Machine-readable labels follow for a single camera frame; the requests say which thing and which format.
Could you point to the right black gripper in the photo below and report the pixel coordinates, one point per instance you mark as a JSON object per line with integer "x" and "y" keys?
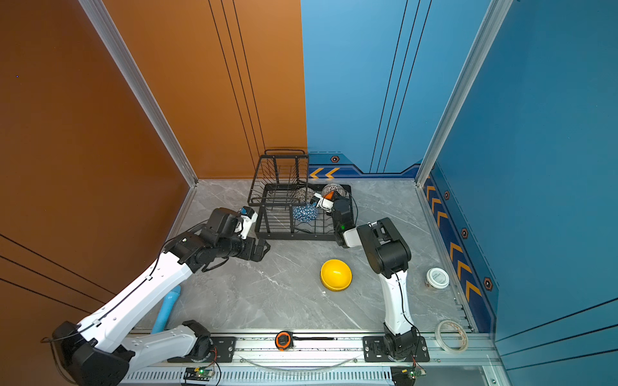
{"x": 339, "y": 200}

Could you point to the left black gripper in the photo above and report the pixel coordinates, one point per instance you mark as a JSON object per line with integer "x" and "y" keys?
{"x": 250, "y": 253}

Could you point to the blue triangle patterned bowl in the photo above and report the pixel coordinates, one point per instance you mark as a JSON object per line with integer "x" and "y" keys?
{"x": 305, "y": 214}

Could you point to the yellow bowl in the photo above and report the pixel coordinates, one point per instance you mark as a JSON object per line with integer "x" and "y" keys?
{"x": 335, "y": 275}

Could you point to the brown floral patterned bowl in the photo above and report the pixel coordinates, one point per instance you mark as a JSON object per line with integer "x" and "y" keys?
{"x": 303, "y": 195}

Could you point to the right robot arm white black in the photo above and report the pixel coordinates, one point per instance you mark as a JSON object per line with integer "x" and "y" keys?
{"x": 388, "y": 255}

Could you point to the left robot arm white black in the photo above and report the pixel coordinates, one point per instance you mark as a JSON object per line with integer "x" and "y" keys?
{"x": 99, "y": 351}

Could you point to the blue cylinder tube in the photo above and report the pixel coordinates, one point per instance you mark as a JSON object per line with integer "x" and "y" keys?
{"x": 166, "y": 310}

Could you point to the orange black tape measure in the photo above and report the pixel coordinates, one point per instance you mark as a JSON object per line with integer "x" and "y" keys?
{"x": 284, "y": 340}

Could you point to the left green circuit board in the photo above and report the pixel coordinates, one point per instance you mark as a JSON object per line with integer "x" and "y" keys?
{"x": 199, "y": 375}

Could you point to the green circuit board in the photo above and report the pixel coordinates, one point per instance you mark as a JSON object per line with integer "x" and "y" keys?
{"x": 199, "y": 375}
{"x": 406, "y": 376}

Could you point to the clear tape roll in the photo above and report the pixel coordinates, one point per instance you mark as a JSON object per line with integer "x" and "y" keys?
{"x": 451, "y": 337}

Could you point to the right green circuit board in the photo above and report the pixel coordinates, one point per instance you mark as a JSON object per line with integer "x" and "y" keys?
{"x": 406, "y": 376}

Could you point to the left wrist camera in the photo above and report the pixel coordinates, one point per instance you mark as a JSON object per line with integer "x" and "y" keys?
{"x": 248, "y": 219}

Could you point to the black wire dish rack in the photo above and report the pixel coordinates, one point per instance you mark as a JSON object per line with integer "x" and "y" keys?
{"x": 278, "y": 174}

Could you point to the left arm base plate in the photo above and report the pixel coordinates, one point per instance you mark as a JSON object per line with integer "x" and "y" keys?
{"x": 219, "y": 349}

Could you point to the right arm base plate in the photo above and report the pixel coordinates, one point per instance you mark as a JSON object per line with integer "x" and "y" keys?
{"x": 387, "y": 349}

